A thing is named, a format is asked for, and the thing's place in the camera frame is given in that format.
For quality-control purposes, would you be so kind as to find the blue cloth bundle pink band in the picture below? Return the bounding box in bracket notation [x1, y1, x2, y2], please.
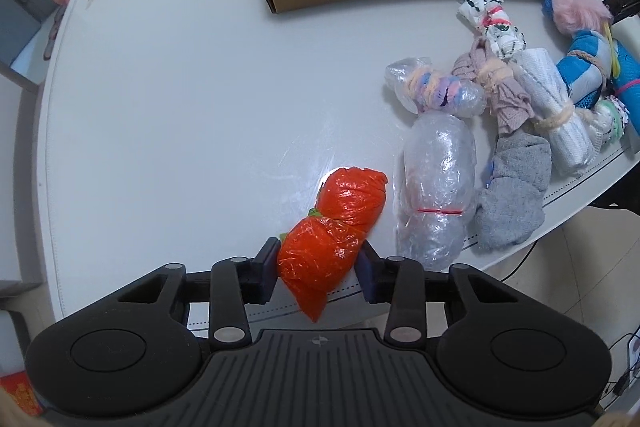
[614, 38, 640, 132]

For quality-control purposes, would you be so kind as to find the white ribbed sock bundle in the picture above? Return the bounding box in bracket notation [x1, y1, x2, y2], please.
[515, 48, 598, 178]

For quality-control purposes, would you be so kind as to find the black cable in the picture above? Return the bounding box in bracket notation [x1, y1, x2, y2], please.
[500, 237, 540, 283]

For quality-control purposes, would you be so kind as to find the white bundle teal band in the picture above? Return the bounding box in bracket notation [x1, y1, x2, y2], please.
[590, 99, 629, 152]

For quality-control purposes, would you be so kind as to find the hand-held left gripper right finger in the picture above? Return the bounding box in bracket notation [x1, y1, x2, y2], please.
[356, 239, 521, 350]

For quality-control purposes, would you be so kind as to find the pink fluffy pompom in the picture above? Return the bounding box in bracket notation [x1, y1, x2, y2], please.
[549, 0, 614, 36]

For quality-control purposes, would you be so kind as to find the blue white sock bundle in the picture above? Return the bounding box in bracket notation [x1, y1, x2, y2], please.
[556, 29, 623, 108]

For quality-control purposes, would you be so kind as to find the clear plastic bundle red band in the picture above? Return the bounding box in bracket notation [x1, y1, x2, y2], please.
[395, 112, 478, 272]

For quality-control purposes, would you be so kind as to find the red paper packet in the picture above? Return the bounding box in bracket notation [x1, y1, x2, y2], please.
[0, 371, 45, 418]

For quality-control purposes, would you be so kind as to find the pastel sock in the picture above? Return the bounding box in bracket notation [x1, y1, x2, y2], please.
[384, 56, 487, 116]

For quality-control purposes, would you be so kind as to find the orange plastic bag bundle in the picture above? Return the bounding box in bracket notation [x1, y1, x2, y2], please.
[277, 167, 388, 323]

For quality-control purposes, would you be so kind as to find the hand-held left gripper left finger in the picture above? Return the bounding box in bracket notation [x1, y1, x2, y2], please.
[117, 237, 281, 350]

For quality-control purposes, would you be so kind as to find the grey sock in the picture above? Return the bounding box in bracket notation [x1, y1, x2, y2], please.
[474, 133, 552, 253]

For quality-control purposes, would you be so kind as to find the white patterned sock bundle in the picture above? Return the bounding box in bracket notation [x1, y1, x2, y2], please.
[456, 0, 527, 62]

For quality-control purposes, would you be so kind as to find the mauve sock bundle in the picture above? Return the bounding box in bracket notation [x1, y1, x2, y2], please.
[452, 38, 533, 138]

